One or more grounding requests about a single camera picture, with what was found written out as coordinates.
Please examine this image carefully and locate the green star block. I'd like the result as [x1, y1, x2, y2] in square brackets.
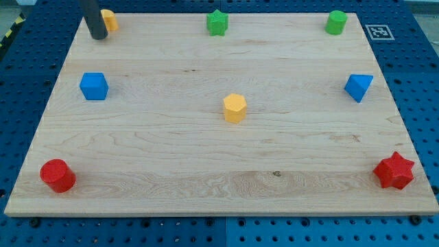
[206, 10, 228, 36]

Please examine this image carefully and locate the blue triangle block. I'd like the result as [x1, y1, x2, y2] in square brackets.
[344, 74, 373, 103]

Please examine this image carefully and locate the red star block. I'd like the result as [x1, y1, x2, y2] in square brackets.
[372, 152, 415, 190]

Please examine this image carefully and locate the yellow hexagon block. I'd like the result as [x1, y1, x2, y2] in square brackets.
[223, 93, 247, 124]

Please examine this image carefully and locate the wooden board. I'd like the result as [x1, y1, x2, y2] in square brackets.
[5, 13, 438, 217]

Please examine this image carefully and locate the blue cube block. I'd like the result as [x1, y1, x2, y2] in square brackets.
[80, 72, 109, 100]

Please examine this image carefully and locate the yellow block behind rod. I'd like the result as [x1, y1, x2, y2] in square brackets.
[101, 9, 119, 32]

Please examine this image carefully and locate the green cylinder block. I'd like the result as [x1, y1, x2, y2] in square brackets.
[325, 10, 348, 35]

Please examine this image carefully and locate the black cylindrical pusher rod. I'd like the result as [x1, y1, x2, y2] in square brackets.
[79, 0, 108, 40]

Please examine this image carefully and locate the red cylinder block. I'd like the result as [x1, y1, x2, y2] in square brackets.
[40, 159, 76, 193]

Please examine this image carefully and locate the white fiducial marker tag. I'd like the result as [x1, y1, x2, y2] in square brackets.
[366, 24, 394, 40]

